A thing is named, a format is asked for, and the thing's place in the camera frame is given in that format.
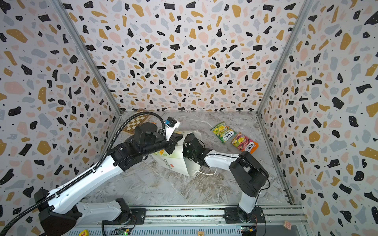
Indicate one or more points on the green Fox's candy packet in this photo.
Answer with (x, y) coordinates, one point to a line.
(223, 132)

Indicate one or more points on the white paper bag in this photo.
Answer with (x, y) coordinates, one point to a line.
(176, 161)

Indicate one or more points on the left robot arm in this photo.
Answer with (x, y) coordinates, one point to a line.
(61, 210)

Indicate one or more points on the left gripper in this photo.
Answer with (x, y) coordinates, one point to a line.
(173, 140)

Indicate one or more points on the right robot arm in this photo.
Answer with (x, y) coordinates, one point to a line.
(249, 174)

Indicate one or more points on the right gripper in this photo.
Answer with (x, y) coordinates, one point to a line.
(189, 144)

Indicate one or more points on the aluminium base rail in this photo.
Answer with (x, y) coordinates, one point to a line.
(205, 221)

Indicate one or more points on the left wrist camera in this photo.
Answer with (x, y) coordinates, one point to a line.
(171, 125)

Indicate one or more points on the yellow block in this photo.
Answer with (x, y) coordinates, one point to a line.
(84, 233)

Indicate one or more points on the pink wooden block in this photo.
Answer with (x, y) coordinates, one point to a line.
(287, 225)

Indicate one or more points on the wooden chessboard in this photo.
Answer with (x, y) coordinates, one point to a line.
(130, 127)

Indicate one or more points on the green circuit board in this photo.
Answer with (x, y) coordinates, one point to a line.
(124, 231)

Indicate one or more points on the orange Fox's fruits packet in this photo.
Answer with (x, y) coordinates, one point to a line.
(244, 143)

